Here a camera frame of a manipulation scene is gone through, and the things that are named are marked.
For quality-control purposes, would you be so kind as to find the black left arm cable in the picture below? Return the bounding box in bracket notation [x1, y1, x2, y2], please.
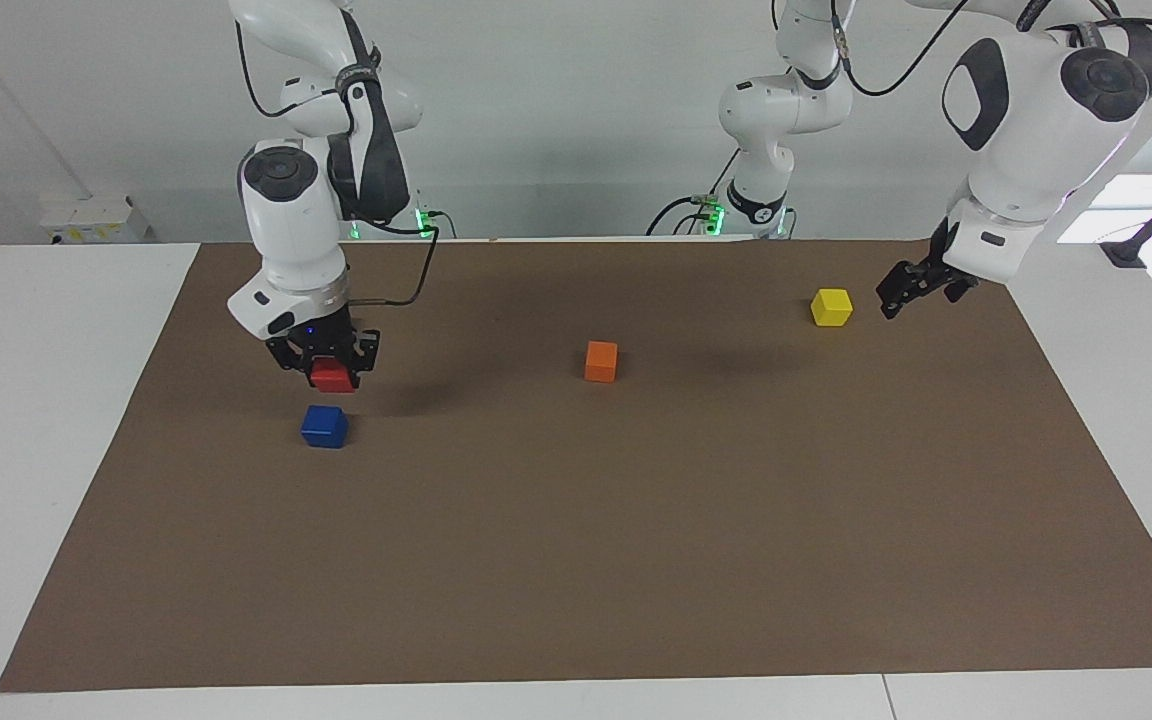
[828, 0, 1152, 100]

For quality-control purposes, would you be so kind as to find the black base cable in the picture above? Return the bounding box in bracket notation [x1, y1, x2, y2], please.
[645, 148, 740, 238]

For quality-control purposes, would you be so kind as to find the blue wooden block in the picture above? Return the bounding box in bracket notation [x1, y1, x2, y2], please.
[300, 404, 349, 450]

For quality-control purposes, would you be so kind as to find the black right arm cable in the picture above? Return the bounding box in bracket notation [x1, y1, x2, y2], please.
[344, 208, 458, 309]

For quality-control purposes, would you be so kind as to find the yellow wooden block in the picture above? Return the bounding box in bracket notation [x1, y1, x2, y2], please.
[811, 288, 854, 328]

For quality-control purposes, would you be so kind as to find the brown table mat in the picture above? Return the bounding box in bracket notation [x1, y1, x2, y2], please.
[0, 238, 1152, 694]

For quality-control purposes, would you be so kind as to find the white box with yellow label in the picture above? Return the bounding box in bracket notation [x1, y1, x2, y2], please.
[38, 194, 151, 245]

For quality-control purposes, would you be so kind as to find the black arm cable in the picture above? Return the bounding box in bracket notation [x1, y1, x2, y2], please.
[344, 208, 458, 309]
[828, 0, 1152, 100]

